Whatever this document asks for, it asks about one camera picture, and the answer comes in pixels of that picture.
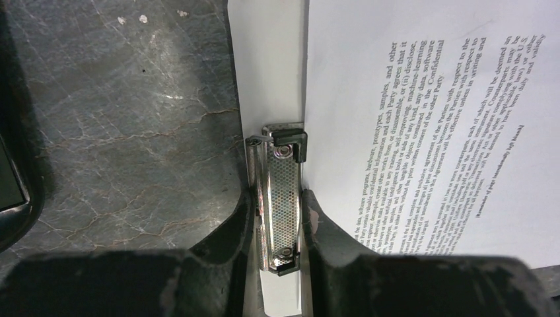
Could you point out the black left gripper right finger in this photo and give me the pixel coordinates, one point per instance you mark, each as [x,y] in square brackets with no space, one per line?
[341,277]

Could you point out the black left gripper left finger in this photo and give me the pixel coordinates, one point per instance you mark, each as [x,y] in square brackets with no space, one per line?
[215,277]

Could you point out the white paper sheet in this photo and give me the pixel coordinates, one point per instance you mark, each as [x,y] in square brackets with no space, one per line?
[434,125]

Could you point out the white clipboard metal clip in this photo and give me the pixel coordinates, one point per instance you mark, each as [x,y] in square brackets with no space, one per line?
[268,46]

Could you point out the black poker chip case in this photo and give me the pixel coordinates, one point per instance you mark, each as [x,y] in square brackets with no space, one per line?
[22,190]

